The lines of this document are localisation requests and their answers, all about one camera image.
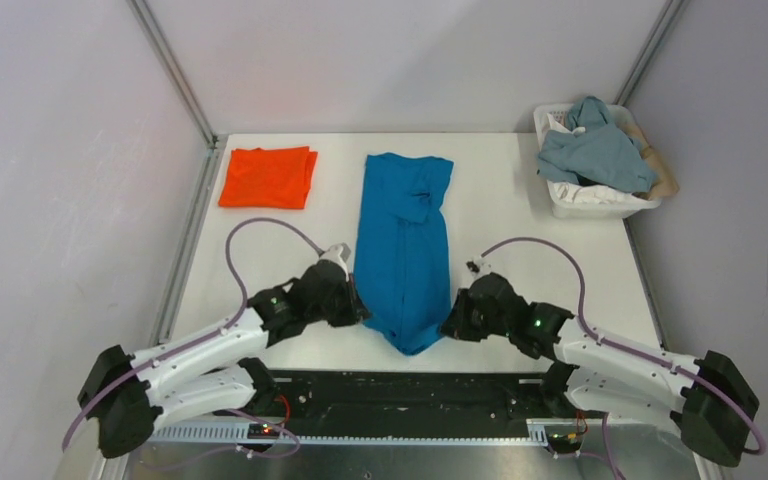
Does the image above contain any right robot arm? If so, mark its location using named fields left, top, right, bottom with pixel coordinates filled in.
left=441, top=273, right=760, bottom=468

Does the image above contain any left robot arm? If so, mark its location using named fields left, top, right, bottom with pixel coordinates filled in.
left=77, top=260, right=371, bottom=459

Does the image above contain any white laundry basket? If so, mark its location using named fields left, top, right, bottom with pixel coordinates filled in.
left=533, top=103, right=663, bottom=220

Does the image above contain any folded orange t shirt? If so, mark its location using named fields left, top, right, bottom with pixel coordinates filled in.
left=218, top=146, right=318, bottom=210

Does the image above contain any grey blue t shirt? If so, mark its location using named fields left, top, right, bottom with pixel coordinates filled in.
left=536, top=96, right=657, bottom=194

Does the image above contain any beige t shirt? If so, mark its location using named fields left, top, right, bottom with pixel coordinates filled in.
left=621, top=123, right=680, bottom=201

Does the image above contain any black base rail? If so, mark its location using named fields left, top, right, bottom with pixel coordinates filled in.
left=244, top=370, right=574, bottom=442

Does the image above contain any right aluminium frame post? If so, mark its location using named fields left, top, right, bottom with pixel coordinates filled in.
left=614, top=0, right=689, bottom=106

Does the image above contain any aluminium frame post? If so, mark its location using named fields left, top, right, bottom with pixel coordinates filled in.
left=614, top=0, right=689, bottom=106
left=127, top=0, right=218, bottom=149

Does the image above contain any left aluminium frame post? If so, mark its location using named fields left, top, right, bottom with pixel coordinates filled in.
left=127, top=0, right=218, bottom=149

